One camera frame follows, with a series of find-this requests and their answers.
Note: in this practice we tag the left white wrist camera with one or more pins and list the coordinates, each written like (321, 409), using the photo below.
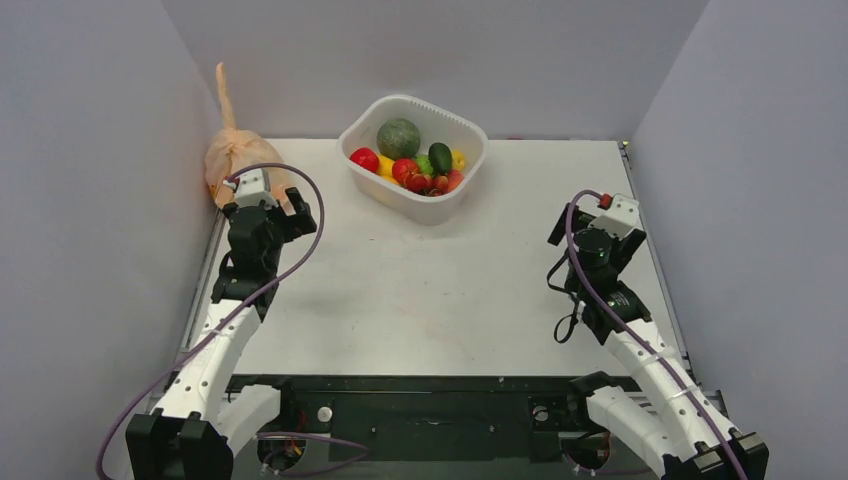
(252, 189)

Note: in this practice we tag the yellow fruit in tub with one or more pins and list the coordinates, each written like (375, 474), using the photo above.
(385, 169)

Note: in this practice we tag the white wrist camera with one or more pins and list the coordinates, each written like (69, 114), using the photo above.
(252, 189)
(621, 218)

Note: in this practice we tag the orange translucent plastic bag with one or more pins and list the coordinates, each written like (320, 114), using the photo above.
(232, 148)

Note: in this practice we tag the red cherries bunch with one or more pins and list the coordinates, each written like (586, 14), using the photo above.
(432, 186)

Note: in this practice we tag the white plastic tub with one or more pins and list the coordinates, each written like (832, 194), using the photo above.
(435, 124)

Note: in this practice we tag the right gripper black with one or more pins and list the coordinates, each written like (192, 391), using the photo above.
(631, 239)

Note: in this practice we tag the red apple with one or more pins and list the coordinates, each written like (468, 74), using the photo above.
(402, 169)
(366, 158)

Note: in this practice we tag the dark green avocado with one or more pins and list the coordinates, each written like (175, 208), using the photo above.
(440, 157)

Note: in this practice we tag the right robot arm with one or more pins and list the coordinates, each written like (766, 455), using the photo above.
(680, 433)

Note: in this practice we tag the red apple left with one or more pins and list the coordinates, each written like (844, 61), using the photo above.
(366, 158)

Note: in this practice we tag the red apple centre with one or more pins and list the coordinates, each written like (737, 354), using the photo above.
(402, 169)

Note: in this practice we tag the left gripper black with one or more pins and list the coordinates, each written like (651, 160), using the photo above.
(297, 224)

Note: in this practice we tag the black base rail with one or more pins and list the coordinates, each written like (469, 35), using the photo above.
(430, 418)

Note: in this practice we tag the round green melon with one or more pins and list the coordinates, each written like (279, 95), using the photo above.
(398, 138)

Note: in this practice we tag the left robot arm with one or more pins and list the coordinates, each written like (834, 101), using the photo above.
(190, 433)

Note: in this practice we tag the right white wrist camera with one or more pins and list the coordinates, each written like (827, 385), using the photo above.
(621, 218)

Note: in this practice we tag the yellow lemon right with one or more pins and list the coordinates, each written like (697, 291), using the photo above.
(458, 160)

